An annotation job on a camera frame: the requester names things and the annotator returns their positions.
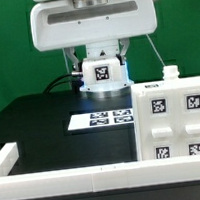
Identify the white marker base sheet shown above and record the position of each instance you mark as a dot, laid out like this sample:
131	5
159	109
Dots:
101	119

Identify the white cabinet door panel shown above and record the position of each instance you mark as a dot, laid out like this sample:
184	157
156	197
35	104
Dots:
162	128
191	122

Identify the white cabinet body box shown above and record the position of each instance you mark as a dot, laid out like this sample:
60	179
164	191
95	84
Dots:
175	87

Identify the white small cabinet top block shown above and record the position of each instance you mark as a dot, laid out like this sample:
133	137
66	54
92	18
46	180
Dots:
101	71

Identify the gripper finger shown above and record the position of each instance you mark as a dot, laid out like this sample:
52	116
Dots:
123	47
70	52

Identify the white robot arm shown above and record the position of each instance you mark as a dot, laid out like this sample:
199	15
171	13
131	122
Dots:
97	51

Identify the white U-shaped fence wall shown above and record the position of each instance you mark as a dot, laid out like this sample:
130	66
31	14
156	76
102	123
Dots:
93	179

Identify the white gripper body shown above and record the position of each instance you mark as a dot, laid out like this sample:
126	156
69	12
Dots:
59	24

